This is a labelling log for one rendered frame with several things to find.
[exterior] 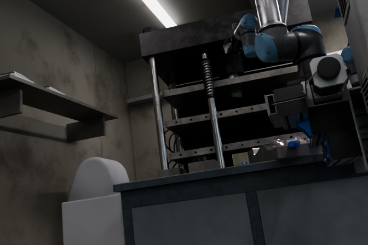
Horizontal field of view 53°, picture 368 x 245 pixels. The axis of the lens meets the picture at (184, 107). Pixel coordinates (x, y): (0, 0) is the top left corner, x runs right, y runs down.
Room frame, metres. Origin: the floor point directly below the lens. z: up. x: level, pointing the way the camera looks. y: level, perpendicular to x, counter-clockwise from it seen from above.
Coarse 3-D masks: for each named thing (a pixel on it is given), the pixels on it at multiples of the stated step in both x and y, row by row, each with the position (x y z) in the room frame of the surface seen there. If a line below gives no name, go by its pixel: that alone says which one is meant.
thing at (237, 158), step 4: (244, 152) 2.67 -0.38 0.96; (232, 156) 2.68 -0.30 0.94; (236, 156) 2.68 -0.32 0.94; (240, 156) 2.67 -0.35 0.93; (244, 156) 2.67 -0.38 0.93; (236, 160) 2.68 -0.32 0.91; (240, 160) 2.67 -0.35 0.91; (244, 160) 2.67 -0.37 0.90; (248, 160) 2.66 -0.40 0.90; (236, 164) 2.68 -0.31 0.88; (240, 164) 2.67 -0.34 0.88
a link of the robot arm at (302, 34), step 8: (296, 32) 1.34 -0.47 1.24; (304, 32) 1.34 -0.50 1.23; (312, 32) 1.34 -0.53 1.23; (320, 32) 1.36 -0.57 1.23; (304, 40) 1.33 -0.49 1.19; (312, 40) 1.34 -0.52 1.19; (320, 40) 1.35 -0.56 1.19; (304, 48) 1.34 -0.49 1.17; (312, 48) 1.34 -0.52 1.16; (320, 48) 1.34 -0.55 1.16; (296, 56) 1.36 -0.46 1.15; (304, 56) 1.35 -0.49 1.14
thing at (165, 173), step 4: (172, 168) 2.12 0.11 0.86; (176, 168) 2.12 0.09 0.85; (180, 168) 2.14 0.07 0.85; (160, 172) 2.13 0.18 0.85; (164, 172) 2.13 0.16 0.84; (168, 172) 2.12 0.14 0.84; (172, 172) 2.12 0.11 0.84; (176, 172) 2.12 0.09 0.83; (180, 172) 2.12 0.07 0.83; (184, 172) 2.23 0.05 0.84; (160, 176) 2.13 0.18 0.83; (164, 176) 2.13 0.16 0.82
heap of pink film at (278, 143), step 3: (291, 138) 1.98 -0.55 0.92; (294, 138) 1.96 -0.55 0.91; (297, 138) 1.94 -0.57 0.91; (300, 138) 1.93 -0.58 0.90; (273, 141) 1.94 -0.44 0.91; (276, 141) 1.93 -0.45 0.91; (279, 141) 1.92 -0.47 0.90; (282, 141) 1.92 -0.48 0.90; (303, 141) 1.91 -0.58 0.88; (273, 144) 1.92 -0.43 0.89; (276, 144) 1.91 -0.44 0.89; (279, 144) 1.89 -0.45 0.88; (282, 144) 1.89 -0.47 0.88
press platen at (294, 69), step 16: (224, 80) 2.72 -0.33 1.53; (240, 80) 2.69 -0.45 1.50; (256, 80) 2.70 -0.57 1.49; (272, 80) 2.76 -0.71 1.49; (288, 80) 2.82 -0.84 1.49; (176, 96) 2.83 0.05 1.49; (192, 96) 2.90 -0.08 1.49; (224, 96) 3.02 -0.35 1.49; (256, 96) 3.17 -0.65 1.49; (192, 112) 3.43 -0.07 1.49
